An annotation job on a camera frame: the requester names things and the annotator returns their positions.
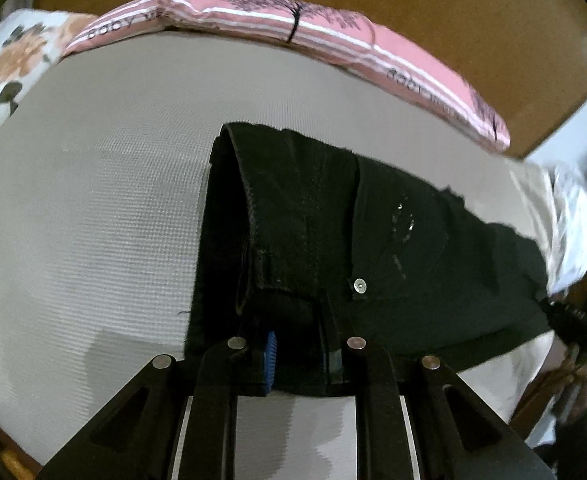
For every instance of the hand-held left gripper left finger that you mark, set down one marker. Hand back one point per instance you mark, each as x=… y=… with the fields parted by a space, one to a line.
x=269 y=360

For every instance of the black pants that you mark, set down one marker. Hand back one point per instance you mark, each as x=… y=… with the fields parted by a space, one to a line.
x=373 y=220

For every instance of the wooden headboard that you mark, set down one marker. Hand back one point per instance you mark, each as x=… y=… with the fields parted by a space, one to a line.
x=473 y=10

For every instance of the person's right forearm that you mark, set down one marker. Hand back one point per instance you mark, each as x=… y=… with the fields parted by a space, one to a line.
x=581 y=430

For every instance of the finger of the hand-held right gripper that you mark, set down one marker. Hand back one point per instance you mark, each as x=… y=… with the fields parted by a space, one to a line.
x=563 y=317

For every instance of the white textured bed sheet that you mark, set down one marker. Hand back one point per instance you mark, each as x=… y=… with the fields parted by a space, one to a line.
x=98 y=210

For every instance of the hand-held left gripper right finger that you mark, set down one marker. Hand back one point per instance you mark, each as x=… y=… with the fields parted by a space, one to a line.
x=373 y=400

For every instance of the pink striped printed blanket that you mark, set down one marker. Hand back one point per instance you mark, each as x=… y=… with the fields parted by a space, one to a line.
x=398 y=55

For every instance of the white floral pillow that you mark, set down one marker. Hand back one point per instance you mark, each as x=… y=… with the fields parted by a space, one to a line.
x=18 y=60

